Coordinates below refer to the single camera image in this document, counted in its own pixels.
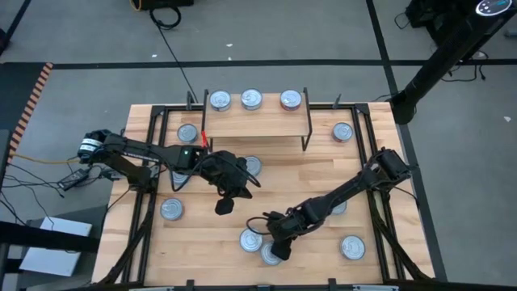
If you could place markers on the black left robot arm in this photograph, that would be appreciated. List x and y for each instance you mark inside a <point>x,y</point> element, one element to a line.
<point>137,149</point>

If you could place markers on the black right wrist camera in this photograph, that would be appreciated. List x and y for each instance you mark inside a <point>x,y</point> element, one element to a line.
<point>281,250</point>

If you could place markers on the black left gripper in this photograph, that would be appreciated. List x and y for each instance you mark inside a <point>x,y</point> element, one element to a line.
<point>226,174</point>

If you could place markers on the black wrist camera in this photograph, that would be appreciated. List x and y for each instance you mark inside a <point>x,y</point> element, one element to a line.
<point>224,206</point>
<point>281,250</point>

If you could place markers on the white flat box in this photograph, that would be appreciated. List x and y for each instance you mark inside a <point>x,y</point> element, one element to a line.
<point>54,248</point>

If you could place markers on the black bar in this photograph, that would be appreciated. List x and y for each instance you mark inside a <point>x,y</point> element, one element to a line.
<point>40,237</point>

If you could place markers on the orange black hazard tape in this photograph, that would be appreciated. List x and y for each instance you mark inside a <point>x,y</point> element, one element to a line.
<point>30,107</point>

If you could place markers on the red tape tag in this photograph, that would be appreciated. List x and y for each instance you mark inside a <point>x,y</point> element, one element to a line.
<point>204,138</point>

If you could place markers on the dark grey connector box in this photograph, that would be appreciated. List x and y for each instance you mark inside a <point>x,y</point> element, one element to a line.
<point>108,175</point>

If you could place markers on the black aluminium table frame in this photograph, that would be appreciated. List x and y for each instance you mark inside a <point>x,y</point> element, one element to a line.
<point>177,108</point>

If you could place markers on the blue white label tuna can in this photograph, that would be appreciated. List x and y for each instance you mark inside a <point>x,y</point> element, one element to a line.
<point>220,99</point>
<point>255,165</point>
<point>250,240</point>
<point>187,133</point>

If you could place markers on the wooden shelf black metal legs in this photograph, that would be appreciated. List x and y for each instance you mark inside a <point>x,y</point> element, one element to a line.
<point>258,121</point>

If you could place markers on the red label seafood can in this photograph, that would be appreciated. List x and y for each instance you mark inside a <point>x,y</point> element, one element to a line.
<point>343,132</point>
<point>172,209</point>
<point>266,255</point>
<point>291,99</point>

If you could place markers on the black box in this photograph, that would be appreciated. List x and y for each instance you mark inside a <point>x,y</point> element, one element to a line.
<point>169,3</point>

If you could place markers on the black power adapter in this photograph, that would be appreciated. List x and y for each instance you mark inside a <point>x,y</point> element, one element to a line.
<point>73,179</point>

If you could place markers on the black equipment case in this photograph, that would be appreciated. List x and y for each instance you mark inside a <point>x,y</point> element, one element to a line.
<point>424,12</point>

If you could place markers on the black floor mat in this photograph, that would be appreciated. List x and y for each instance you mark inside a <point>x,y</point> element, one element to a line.
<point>16,97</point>

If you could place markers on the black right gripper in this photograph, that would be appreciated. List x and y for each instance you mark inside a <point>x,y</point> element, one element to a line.
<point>297,222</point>

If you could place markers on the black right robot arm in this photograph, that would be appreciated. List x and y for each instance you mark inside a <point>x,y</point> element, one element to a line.
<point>351,186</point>

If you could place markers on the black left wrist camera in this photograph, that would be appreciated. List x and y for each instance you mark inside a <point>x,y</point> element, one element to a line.
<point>224,206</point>

